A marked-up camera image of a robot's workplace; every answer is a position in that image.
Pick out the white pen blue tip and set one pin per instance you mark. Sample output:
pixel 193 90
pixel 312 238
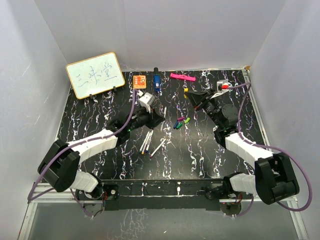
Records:
pixel 149 141

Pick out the white pen yellow tip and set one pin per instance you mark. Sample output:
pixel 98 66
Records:
pixel 164 116

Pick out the pink utility knife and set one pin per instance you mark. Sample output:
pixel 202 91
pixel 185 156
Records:
pixel 183 77

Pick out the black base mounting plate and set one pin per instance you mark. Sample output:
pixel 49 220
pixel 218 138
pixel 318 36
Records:
pixel 208 194

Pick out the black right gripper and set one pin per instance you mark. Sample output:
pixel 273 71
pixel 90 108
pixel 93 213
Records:
pixel 205 97

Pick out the white pen purple tip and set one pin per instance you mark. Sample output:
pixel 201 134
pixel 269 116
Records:
pixel 157 148

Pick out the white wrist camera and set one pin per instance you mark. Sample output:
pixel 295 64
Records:
pixel 146 100
pixel 222 88

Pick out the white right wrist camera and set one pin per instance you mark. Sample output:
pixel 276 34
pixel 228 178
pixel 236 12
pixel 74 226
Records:
pixel 222 88

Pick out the small whiteboard with writing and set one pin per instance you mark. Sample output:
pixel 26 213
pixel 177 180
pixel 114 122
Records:
pixel 95 75

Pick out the aluminium front rail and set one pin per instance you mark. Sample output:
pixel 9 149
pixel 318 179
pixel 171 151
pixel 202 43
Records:
pixel 43 193

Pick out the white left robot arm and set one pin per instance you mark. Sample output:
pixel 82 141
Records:
pixel 60 166

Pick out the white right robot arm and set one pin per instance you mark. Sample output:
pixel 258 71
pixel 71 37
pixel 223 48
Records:
pixel 274 178

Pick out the blue pen cap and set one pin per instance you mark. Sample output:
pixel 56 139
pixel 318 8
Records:
pixel 175 125

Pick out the white pen orange tip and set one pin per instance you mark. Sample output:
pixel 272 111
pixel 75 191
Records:
pixel 144 148

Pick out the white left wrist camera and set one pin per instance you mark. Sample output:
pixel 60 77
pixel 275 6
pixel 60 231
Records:
pixel 146 100

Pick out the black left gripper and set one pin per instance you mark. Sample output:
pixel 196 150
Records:
pixel 153 119

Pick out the orange spiral notepad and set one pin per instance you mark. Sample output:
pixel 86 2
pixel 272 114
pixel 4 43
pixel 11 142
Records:
pixel 139 82

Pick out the blue stapler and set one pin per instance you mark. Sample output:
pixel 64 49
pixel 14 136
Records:
pixel 156 80

